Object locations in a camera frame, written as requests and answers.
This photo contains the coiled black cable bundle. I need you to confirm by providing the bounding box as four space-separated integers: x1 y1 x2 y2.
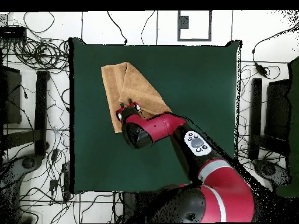
12 38 71 71

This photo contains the dark stand base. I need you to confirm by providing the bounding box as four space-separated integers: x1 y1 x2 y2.
0 153 44 187
253 159 290 187

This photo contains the black flat panel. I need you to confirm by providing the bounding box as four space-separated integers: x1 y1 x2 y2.
265 79 291 141
0 65 22 124

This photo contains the black power adapter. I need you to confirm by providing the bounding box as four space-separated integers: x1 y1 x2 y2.
254 62 268 78

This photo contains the dark green table cloth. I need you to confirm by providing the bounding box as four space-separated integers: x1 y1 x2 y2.
68 37 242 194

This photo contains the grey square floor frame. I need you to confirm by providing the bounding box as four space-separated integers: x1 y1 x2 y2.
177 10 213 42

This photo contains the black upright bar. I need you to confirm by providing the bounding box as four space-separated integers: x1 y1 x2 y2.
34 70 50 156
248 78 263 160

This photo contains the thin black cable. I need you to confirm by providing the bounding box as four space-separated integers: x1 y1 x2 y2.
140 10 156 45

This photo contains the black cable with plug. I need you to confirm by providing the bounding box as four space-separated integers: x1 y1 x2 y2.
106 10 128 45

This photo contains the small dark grey box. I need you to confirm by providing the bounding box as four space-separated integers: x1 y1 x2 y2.
179 15 189 30

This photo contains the black flat box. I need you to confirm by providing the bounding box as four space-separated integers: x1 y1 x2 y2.
0 26 27 40

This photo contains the tan terry towel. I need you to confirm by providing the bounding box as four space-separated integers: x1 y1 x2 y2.
100 61 172 134

